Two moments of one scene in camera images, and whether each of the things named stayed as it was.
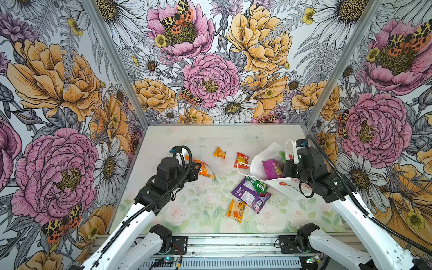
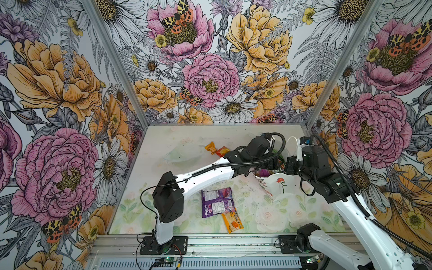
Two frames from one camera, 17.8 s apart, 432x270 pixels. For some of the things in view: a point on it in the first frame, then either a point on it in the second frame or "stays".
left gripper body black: [187, 175] to [271, 163]
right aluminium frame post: [373, 8] stays
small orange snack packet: [219, 153] to [211, 147]
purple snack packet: [246, 192] to [217, 201]
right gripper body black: [293, 170] stays
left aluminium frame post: [114, 53] stays
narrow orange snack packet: [235, 209] to [232, 221]
